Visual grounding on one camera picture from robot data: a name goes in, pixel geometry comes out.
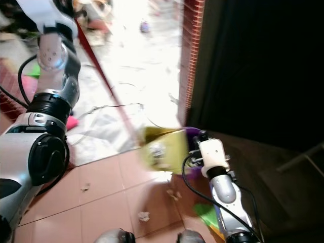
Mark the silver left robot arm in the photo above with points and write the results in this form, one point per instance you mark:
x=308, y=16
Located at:
x=30, y=152

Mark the purple plastic bucket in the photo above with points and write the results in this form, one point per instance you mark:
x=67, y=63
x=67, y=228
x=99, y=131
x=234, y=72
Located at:
x=188, y=132

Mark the brown dry leaf scrap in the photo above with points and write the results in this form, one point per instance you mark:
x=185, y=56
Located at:
x=172, y=195
x=85, y=187

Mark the crumpled white paper ball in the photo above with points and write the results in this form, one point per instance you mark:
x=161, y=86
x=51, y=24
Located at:
x=143, y=216

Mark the grey right robot leg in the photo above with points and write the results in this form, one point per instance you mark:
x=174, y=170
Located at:
x=191, y=237

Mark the grey robot leg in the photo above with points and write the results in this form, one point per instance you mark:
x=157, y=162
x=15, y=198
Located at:
x=191, y=237
x=115, y=236

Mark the grey left robot leg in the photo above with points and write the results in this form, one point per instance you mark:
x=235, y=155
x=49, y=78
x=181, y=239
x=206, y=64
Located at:
x=115, y=236

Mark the pink cloth item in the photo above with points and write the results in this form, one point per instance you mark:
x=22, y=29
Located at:
x=72, y=121

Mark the small toy car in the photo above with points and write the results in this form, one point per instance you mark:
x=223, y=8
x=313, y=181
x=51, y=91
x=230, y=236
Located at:
x=145, y=26

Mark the green plastic bag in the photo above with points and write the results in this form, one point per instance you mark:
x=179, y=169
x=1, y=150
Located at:
x=34, y=72

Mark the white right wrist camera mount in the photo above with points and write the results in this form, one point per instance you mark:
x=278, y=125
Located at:
x=213, y=154

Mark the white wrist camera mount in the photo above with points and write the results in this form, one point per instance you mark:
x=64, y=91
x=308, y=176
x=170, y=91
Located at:
x=213, y=154
x=45, y=12

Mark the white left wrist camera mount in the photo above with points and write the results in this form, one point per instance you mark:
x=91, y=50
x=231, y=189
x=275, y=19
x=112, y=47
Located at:
x=45, y=12

